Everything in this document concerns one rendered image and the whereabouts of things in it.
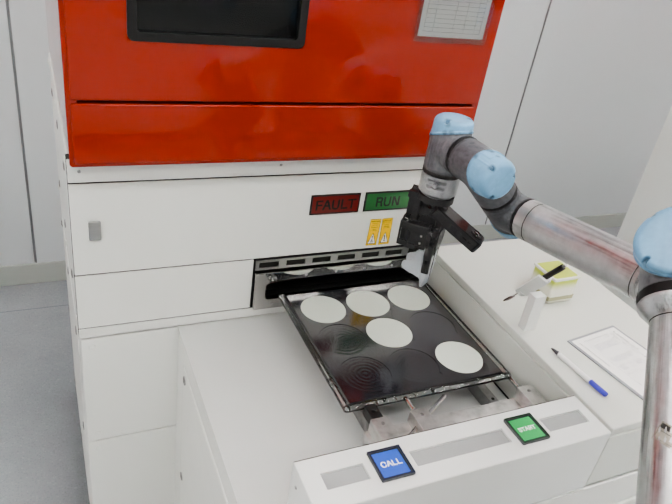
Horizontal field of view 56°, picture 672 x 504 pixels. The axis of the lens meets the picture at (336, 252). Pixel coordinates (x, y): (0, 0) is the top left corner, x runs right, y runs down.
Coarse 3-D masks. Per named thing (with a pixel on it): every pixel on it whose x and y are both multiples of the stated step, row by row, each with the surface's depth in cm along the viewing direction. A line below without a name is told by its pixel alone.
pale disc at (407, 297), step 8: (392, 288) 150; (400, 288) 150; (408, 288) 151; (416, 288) 151; (392, 296) 147; (400, 296) 147; (408, 296) 148; (416, 296) 148; (424, 296) 149; (400, 304) 145; (408, 304) 145; (416, 304) 145; (424, 304) 146
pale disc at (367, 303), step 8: (352, 296) 145; (360, 296) 145; (368, 296) 146; (376, 296) 146; (352, 304) 142; (360, 304) 142; (368, 304) 143; (376, 304) 143; (384, 304) 144; (360, 312) 140; (368, 312) 140; (376, 312) 140; (384, 312) 141
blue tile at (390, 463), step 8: (376, 456) 96; (384, 456) 97; (392, 456) 97; (400, 456) 97; (384, 464) 95; (392, 464) 96; (400, 464) 96; (384, 472) 94; (392, 472) 94; (400, 472) 94
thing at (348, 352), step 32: (352, 288) 147; (384, 288) 149; (352, 320) 137; (416, 320) 140; (448, 320) 142; (320, 352) 126; (352, 352) 127; (384, 352) 129; (416, 352) 130; (480, 352) 133; (352, 384) 119; (384, 384) 121; (416, 384) 122
